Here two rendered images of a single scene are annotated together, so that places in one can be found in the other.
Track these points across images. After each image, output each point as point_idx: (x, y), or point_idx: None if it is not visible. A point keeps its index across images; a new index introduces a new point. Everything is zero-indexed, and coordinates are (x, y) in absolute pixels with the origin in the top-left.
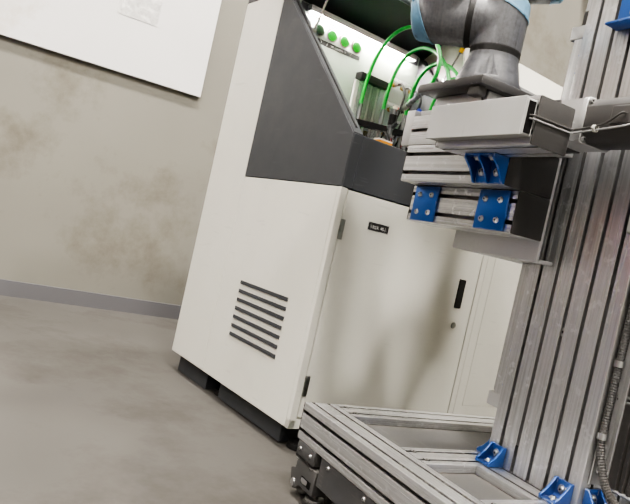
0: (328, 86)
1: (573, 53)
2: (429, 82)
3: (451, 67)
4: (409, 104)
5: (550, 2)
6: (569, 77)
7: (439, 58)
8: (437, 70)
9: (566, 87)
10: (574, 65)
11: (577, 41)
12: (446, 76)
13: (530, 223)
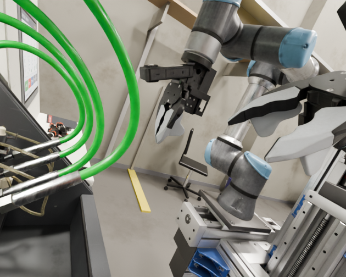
0: None
1: None
2: (106, 165)
3: (64, 59)
4: (30, 202)
5: (230, 59)
6: (339, 256)
7: (138, 118)
8: (130, 144)
9: (334, 263)
10: (345, 248)
11: None
12: (98, 115)
13: None
